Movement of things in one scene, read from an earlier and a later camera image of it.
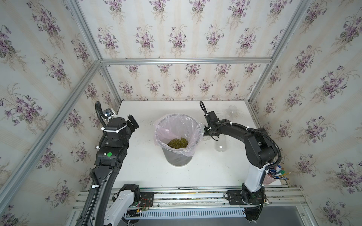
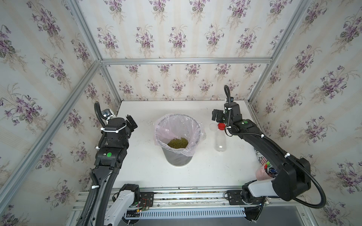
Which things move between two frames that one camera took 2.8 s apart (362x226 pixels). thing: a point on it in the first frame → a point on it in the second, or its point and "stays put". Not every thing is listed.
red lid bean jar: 220,145 stays put
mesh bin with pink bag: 178,135 stays put
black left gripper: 131,126 stays put
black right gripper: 205,133 → 220,113
